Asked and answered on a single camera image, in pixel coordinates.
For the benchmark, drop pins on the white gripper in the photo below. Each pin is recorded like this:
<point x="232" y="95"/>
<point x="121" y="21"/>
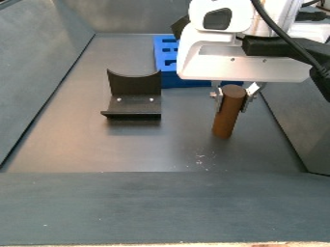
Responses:
<point x="211" y="53"/>

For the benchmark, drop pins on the brown wooden cylinder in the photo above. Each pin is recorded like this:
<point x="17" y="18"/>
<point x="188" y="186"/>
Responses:
<point x="226" y="116"/>

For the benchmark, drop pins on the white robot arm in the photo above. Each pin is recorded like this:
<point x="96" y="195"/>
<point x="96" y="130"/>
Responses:
<point x="251" y="41"/>

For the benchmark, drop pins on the blue foam shape board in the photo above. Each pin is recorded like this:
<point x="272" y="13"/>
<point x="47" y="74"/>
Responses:
<point x="164" y="52"/>

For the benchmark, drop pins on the black curved bracket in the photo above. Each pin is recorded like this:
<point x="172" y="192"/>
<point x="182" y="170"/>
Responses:
<point x="135" y="96"/>

